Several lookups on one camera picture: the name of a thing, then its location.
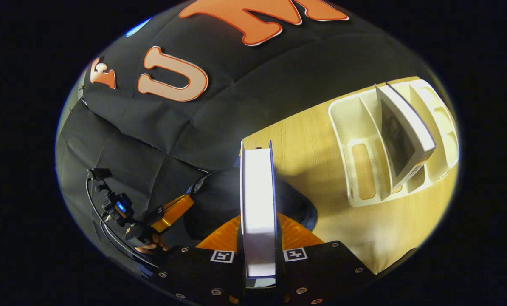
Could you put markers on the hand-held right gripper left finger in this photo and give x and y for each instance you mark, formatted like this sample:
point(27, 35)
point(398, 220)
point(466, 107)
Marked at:
point(202, 272)

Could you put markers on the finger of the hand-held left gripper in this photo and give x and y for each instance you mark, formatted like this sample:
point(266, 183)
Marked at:
point(173, 212)

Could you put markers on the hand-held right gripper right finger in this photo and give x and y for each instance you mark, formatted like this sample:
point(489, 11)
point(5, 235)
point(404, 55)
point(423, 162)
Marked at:
point(317, 272)

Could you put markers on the blue schoolbag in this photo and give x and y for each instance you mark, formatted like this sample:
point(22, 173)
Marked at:
point(215, 199)

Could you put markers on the blue cover book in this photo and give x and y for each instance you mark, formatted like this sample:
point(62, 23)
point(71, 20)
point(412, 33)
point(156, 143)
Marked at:
point(257, 204)

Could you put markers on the white bookshelf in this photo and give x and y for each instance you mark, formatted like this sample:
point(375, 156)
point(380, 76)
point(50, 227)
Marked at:
point(355, 123)

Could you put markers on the white portrait cover book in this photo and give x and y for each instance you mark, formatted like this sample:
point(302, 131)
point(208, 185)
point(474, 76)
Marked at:
point(400, 140)

